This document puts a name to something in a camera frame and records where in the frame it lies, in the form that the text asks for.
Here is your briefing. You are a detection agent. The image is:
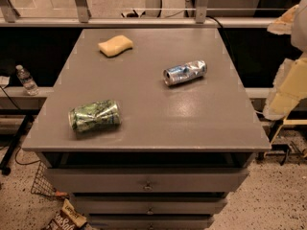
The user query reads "crushed green soda can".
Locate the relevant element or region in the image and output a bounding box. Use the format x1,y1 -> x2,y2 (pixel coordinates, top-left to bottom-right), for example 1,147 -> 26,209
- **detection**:
68,100 -> 121,133

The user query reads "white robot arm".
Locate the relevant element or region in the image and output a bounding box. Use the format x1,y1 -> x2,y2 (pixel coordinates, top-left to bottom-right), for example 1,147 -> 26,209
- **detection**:
263,0 -> 307,120

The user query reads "crushed silver blue can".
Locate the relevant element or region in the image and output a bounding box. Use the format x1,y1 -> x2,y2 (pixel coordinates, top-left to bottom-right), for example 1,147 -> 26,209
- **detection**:
163,60 -> 207,86

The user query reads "grey drawer cabinet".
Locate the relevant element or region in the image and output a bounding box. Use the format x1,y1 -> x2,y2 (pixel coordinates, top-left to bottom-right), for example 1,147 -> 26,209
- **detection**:
21,27 -> 272,230

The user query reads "yellow sponge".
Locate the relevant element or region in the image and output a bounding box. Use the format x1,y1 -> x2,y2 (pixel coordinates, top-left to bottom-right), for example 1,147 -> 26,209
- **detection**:
98,35 -> 133,58

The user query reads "top grey drawer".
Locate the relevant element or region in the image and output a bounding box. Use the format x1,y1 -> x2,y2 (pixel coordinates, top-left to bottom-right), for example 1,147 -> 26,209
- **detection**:
45,168 -> 248,193

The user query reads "grey drawer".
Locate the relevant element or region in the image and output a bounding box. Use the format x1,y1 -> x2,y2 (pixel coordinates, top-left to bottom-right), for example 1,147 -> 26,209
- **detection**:
45,168 -> 248,193
71,195 -> 227,215
88,215 -> 214,230

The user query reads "middle grey drawer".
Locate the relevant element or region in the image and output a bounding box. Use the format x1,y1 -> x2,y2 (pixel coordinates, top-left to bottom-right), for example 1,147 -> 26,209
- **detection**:
71,195 -> 227,215

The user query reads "bottom grey drawer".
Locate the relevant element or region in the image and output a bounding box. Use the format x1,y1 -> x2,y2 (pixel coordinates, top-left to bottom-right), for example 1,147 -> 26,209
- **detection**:
88,215 -> 214,230

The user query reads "clear plastic water bottle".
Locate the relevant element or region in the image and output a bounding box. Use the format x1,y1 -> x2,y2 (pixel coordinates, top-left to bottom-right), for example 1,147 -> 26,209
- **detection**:
16,65 -> 39,96

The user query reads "brown snack bag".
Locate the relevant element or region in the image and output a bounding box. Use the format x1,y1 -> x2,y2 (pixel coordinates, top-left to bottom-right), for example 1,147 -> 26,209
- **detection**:
41,199 -> 87,230

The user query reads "black stand leg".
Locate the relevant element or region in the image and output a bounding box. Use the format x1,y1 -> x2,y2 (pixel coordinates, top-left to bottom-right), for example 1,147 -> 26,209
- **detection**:
0,115 -> 34,175

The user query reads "wire mesh basket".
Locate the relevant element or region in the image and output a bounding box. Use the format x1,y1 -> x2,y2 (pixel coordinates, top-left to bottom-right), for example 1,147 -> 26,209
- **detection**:
31,162 -> 56,198

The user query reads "black floor cable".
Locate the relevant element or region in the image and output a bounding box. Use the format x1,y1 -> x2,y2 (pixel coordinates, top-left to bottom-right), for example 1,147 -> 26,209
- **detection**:
13,146 -> 41,167

